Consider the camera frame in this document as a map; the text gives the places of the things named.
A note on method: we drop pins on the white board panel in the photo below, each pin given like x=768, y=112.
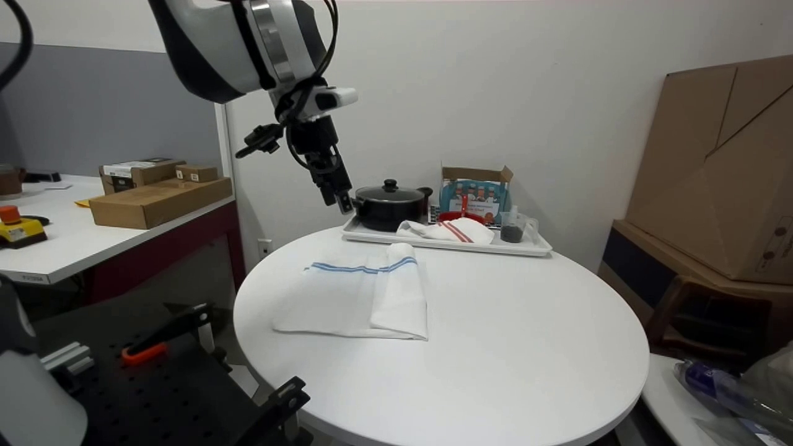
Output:
x=665, y=404

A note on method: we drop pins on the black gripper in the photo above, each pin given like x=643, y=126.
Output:
x=312, y=143

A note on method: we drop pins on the white rounded robot base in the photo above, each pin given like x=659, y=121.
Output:
x=33, y=404

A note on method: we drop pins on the small open cardboard box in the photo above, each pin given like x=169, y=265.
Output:
x=136, y=174

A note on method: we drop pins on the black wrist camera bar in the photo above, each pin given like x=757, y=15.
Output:
x=330, y=99

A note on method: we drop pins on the short aluminium extrusion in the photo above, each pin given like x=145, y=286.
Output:
x=65, y=358

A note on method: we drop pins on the small brown box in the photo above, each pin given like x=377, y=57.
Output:
x=7, y=179

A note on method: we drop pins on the black perforated breadboard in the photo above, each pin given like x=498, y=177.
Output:
x=164, y=404

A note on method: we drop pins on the small closed cardboard box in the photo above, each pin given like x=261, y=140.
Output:
x=199, y=174

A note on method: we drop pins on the grey partition panel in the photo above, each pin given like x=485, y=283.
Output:
x=99, y=114

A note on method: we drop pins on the small blue printed cardboard box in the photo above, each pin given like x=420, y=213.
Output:
x=474, y=199

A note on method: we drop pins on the low dark wooden table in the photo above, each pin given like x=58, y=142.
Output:
x=635, y=272

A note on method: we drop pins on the black metal bracket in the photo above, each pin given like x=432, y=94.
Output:
x=286, y=400

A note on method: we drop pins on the white rectangular tray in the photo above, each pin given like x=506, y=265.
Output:
x=529, y=245

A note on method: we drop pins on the flat brown cardboard box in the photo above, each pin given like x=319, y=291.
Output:
x=149, y=207

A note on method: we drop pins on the yellow emergency stop button box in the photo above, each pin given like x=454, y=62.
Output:
x=14, y=230

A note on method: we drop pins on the white desk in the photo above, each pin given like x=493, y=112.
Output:
x=74, y=244

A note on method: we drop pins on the small black cup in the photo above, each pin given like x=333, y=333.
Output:
x=511, y=234

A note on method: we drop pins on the black pot with lid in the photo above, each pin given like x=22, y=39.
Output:
x=387, y=207

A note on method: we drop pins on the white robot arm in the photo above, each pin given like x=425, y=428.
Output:
x=214, y=39

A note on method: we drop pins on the white wall outlet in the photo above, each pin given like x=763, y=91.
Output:
x=262, y=245

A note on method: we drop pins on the large brown cardboard box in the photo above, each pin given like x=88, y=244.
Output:
x=718, y=181

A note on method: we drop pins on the white cloth with red stripe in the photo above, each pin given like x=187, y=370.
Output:
x=462, y=230

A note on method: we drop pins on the white towel with blue stripe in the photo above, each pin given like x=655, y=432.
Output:
x=355, y=306

